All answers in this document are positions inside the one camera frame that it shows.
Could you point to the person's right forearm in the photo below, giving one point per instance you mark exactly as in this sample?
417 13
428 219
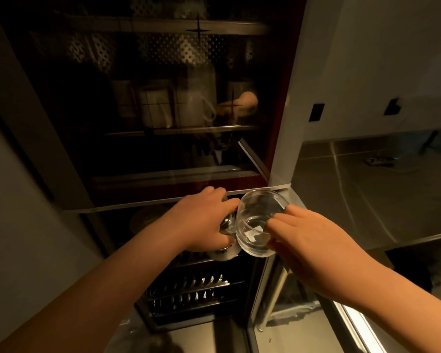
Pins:
400 301

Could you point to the black wall socket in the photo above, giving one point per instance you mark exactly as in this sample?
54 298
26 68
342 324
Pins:
392 106
316 112

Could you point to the black bag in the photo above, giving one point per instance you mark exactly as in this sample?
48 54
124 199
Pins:
422 268

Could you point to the glass kettle with cream base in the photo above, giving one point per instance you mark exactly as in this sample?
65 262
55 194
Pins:
224 254

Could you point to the person's left hand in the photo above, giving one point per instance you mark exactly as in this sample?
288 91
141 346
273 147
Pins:
196 224

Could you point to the row of glossy small dishes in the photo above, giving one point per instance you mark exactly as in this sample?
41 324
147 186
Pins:
202 281

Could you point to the person's left forearm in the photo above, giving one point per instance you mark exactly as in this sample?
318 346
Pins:
95 290

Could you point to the short clear drinking glass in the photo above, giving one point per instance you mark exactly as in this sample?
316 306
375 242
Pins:
257 205

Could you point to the black power strip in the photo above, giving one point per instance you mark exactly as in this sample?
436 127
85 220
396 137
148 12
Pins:
380 161

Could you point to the person's right hand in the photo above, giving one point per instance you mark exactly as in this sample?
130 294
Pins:
316 246

